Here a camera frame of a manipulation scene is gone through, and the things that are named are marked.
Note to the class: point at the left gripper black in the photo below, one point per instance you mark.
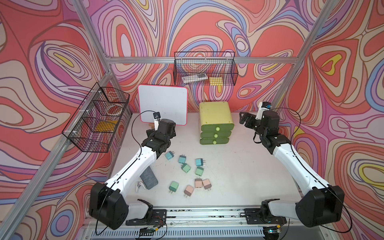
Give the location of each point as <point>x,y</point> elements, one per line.
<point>149,134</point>

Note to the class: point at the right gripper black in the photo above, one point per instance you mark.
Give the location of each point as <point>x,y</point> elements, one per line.
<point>251,118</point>

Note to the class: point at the teal plug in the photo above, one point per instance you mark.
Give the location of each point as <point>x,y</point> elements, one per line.
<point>200,162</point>
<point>169,155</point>
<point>182,159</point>

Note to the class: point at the yellow green drawer cabinet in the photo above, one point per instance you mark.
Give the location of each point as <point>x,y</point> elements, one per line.
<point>215,113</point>

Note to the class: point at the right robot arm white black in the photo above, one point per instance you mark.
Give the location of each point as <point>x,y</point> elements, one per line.
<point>321,203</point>

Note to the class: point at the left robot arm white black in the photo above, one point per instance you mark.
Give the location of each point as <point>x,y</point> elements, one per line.
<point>108,203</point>

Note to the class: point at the green plug upper left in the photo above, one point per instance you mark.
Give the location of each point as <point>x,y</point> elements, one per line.
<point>185,168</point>

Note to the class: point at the green plug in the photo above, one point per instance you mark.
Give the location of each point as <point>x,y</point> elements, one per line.
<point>199,171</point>
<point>185,168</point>
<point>173,187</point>

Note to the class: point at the grey felt eraser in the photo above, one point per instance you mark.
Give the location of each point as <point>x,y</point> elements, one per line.
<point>149,179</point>

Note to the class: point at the pink framed whiteboard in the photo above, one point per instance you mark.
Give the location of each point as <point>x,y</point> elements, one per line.
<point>170,102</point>

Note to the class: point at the white clip on table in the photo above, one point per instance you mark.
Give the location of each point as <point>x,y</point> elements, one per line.
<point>140,185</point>

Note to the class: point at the green plug lower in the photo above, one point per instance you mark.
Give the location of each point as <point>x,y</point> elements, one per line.
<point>173,187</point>

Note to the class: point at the green plug upper right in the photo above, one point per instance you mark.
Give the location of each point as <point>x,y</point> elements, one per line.
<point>199,171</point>

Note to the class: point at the yellow item in left basket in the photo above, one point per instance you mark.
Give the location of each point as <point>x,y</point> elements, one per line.
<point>105,126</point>

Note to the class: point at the pink plug lower left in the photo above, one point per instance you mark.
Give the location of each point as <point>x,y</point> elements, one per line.
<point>188,191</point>

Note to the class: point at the pink plug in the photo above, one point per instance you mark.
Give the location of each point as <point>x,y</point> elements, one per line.
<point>188,191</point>
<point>207,184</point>
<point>198,183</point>

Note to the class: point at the pink plug middle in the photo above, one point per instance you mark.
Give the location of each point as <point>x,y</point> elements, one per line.
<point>198,183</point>

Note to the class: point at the yellow sponge in back basket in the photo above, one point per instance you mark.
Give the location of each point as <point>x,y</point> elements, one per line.
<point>216,81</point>

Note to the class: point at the pink plug right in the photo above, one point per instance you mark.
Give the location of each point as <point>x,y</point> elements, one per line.
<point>207,184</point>

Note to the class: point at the grey remote in back basket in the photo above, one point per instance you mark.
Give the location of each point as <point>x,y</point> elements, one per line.
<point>194,78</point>

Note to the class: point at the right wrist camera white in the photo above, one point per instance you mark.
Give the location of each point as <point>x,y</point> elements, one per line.
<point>263,106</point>

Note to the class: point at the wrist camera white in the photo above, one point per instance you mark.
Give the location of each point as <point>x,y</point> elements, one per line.
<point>157,119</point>
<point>263,106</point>

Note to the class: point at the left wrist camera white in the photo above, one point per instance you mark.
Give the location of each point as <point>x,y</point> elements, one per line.
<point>157,119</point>

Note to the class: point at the left black wire basket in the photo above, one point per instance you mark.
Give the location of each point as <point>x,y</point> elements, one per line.
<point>100,104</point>

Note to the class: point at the black wire basket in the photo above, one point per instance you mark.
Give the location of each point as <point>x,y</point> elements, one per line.
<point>100,104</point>
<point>213,64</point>

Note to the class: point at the back black wire basket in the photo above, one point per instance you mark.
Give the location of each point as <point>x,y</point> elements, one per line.
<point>213,64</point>

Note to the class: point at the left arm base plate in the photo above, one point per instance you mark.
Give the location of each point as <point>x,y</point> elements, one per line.
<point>156,217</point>

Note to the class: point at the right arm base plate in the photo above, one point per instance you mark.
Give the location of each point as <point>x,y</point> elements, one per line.
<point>258,216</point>

